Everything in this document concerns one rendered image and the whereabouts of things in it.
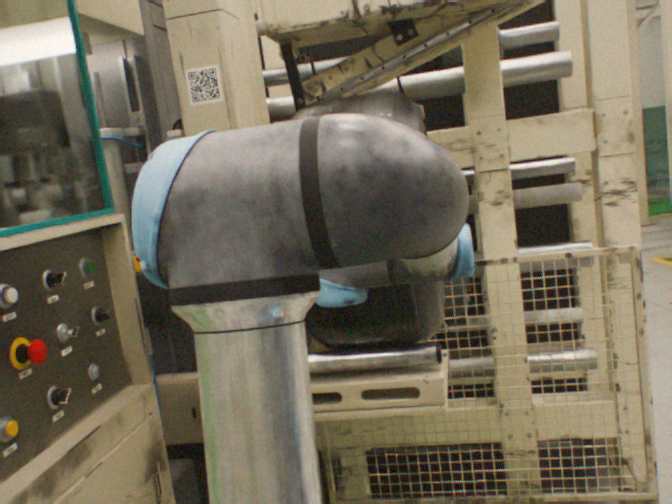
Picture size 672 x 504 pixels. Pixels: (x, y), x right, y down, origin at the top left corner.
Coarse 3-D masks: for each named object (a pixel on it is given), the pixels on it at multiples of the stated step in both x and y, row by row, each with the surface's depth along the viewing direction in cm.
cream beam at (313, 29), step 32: (288, 0) 159; (320, 0) 158; (352, 0) 157; (384, 0) 155; (416, 0) 154; (448, 0) 153; (480, 0) 155; (512, 0) 161; (288, 32) 162; (320, 32) 167; (352, 32) 173; (384, 32) 179
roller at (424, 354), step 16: (320, 352) 139; (336, 352) 138; (352, 352) 137; (368, 352) 136; (384, 352) 135; (400, 352) 135; (416, 352) 134; (432, 352) 133; (320, 368) 138; (336, 368) 137; (352, 368) 137; (368, 368) 137
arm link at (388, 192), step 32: (320, 128) 46; (352, 128) 46; (384, 128) 47; (320, 160) 45; (352, 160) 45; (384, 160) 45; (416, 160) 46; (448, 160) 50; (352, 192) 44; (384, 192) 45; (416, 192) 46; (448, 192) 49; (352, 224) 45; (384, 224) 46; (416, 224) 47; (448, 224) 50; (352, 256) 47; (384, 256) 49; (416, 256) 54; (448, 256) 71
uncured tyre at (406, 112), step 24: (360, 96) 136; (384, 96) 133; (408, 120) 127; (384, 288) 122; (408, 288) 122; (432, 288) 125; (312, 312) 128; (336, 312) 127; (360, 312) 126; (384, 312) 126; (408, 312) 125; (432, 312) 129; (336, 336) 132; (360, 336) 132; (384, 336) 132; (408, 336) 132
